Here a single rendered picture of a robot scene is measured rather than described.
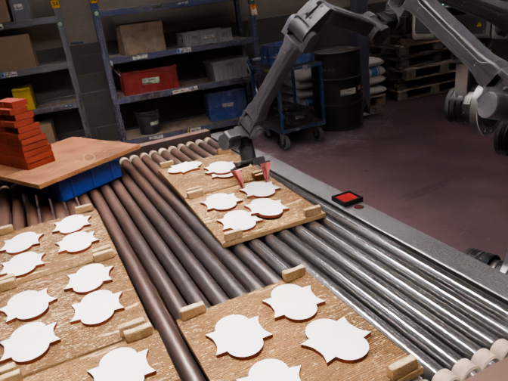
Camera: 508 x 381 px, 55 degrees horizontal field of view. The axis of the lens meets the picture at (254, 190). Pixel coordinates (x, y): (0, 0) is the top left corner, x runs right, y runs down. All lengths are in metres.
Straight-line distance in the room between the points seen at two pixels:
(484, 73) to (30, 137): 1.68
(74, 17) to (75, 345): 5.64
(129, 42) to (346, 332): 5.25
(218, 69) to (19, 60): 2.23
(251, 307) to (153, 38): 5.14
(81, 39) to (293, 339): 5.83
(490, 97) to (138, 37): 5.17
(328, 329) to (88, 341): 0.53
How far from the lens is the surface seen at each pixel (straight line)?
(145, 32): 6.06
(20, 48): 6.16
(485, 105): 1.19
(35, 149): 2.21
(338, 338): 1.04
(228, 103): 6.29
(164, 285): 1.34
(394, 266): 1.33
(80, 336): 1.22
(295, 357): 1.02
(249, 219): 1.55
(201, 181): 1.96
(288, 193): 1.73
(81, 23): 6.59
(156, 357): 1.08
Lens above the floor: 1.61
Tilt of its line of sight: 22 degrees down
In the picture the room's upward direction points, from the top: 7 degrees counter-clockwise
